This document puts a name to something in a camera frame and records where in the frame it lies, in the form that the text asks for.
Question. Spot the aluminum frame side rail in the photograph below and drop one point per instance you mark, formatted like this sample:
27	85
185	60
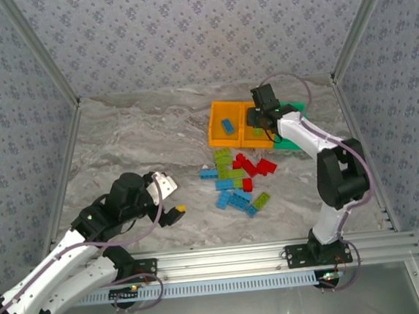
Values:
63	173
350	115

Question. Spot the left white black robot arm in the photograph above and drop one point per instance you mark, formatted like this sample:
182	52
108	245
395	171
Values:
73	282

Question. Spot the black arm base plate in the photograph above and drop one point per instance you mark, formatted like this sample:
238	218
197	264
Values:
147	267
295	256

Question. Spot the small blue lego brick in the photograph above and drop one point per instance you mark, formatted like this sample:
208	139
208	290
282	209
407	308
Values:
251	210

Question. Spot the green lego brick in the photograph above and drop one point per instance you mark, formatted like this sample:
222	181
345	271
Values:
223	160
222	153
239	182
224	171
261	200
257	131

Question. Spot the green plastic bin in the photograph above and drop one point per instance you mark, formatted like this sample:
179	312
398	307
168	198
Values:
287	145

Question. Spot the small circuit board with LED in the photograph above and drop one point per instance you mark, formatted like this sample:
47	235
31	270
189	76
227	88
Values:
330	275
126	292

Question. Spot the wide aluminum base rail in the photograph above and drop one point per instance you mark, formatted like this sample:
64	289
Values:
222	260

